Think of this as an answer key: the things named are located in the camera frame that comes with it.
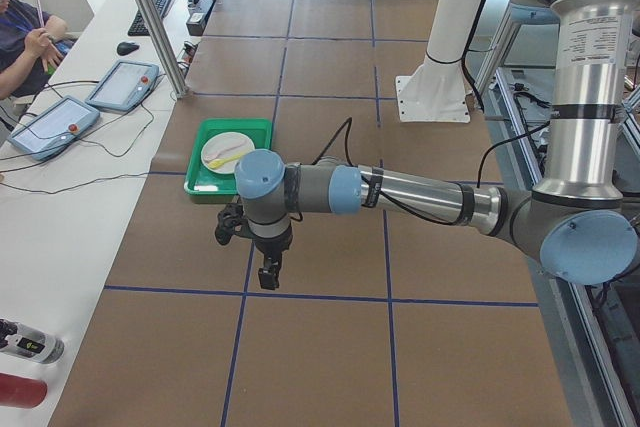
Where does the blue teach pendant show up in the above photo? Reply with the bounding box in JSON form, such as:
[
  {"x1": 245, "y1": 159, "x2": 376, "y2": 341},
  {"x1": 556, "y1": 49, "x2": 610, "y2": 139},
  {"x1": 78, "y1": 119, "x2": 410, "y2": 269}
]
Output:
[
  {"x1": 8, "y1": 96, "x2": 100, "y2": 161},
  {"x1": 86, "y1": 60, "x2": 159, "y2": 113}
]

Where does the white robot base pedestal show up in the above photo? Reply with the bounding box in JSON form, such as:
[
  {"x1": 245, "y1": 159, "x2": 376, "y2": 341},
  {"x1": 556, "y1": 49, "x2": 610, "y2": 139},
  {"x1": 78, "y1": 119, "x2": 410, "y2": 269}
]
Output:
[{"x1": 396, "y1": 0, "x2": 482, "y2": 123}]

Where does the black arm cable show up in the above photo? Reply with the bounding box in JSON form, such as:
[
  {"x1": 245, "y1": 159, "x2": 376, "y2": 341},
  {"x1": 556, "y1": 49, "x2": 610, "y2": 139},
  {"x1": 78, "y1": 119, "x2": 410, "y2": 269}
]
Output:
[{"x1": 312, "y1": 117, "x2": 551, "y2": 226}]

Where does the far blue teach pendant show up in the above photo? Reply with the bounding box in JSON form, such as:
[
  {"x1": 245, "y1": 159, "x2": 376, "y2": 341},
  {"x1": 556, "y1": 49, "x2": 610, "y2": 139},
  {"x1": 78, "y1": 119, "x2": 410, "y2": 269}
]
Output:
[{"x1": 86, "y1": 60, "x2": 159, "y2": 113}]

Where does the seated person in blue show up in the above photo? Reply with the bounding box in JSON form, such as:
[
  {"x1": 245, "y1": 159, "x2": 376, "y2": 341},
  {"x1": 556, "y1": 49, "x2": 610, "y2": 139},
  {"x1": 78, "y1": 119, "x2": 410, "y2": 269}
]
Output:
[{"x1": 1, "y1": 0, "x2": 67, "y2": 100}]

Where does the green plastic tray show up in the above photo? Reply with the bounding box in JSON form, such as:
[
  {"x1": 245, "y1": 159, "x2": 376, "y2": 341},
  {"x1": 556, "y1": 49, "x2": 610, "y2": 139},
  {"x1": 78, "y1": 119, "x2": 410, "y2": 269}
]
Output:
[{"x1": 184, "y1": 118, "x2": 272, "y2": 203}]

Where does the black power strip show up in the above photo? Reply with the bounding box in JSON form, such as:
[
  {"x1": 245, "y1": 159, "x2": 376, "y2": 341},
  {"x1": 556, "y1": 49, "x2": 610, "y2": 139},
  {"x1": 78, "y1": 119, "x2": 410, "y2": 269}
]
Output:
[{"x1": 186, "y1": 0, "x2": 214, "y2": 37}]

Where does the near blue teach pendant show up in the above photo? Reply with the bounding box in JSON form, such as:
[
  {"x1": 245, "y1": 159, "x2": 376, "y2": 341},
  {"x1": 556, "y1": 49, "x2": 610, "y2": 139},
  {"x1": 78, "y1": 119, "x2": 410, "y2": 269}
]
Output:
[{"x1": 8, "y1": 96, "x2": 100, "y2": 161}]

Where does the aluminium frame post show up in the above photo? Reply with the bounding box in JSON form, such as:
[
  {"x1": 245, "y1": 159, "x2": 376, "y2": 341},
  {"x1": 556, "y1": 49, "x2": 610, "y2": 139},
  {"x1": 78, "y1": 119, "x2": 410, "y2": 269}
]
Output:
[{"x1": 135, "y1": 0, "x2": 188, "y2": 99}]

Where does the black computer mouse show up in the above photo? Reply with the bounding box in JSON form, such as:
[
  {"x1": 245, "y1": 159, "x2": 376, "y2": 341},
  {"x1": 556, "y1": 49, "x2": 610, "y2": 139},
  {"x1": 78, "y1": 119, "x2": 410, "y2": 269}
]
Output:
[{"x1": 116, "y1": 41, "x2": 140, "y2": 56}]

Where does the yellow plastic spoon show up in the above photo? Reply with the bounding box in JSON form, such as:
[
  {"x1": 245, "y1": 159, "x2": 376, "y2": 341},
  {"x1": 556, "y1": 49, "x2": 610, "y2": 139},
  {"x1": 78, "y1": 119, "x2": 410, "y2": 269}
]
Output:
[{"x1": 205, "y1": 151, "x2": 248, "y2": 171}]

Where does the black keyboard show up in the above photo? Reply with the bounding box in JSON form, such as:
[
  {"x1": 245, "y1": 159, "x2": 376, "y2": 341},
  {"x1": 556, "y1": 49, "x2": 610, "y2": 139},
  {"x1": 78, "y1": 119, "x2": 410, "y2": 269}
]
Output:
[{"x1": 127, "y1": 0, "x2": 176, "y2": 37}]

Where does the red bottle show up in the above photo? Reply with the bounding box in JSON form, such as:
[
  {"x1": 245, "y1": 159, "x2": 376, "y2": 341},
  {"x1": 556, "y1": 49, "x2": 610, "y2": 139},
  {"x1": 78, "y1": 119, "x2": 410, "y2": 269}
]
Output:
[{"x1": 0, "y1": 373, "x2": 48, "y2": 409}]

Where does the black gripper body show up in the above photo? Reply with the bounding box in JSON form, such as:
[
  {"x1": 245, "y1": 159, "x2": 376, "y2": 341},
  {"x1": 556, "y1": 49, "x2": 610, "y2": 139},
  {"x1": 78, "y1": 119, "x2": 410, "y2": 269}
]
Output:
[{"x1": 252, "y1": 231, "x2": 293, "y2": 257}]

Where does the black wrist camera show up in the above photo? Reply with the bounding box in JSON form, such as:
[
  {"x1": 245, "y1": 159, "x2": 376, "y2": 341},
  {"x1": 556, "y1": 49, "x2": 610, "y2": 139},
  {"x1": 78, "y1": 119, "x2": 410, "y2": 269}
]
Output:
[{"x1": 214, "y1": 202, "x2": 252, "y2": 246}]

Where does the white round plate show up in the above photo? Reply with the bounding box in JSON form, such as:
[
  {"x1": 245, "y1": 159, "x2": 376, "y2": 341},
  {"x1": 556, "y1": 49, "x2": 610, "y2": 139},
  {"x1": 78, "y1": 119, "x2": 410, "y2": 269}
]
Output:
[{"x1": 200, "y1": 132, "x2": 255, "y2": 175}]

